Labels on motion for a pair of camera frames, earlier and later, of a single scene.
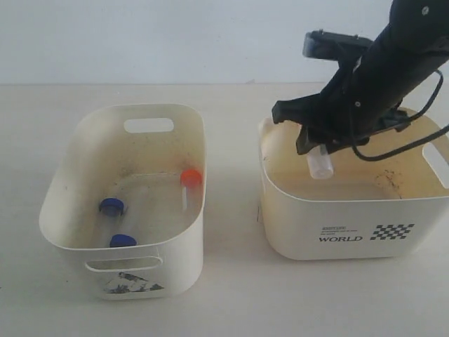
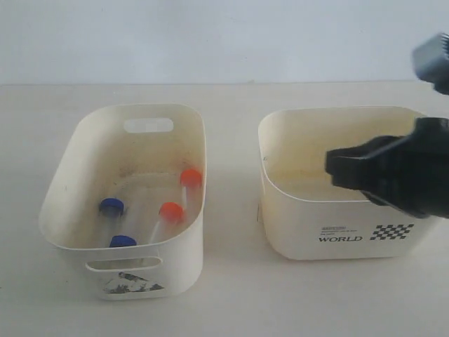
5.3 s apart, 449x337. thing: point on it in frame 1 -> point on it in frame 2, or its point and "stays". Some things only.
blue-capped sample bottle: (111, 210) stays
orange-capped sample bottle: (320, 164) -> (170, 218)
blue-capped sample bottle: (122, 240) stays
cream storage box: (395, 206) stays
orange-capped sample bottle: (191, 186) stays
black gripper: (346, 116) -> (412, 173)
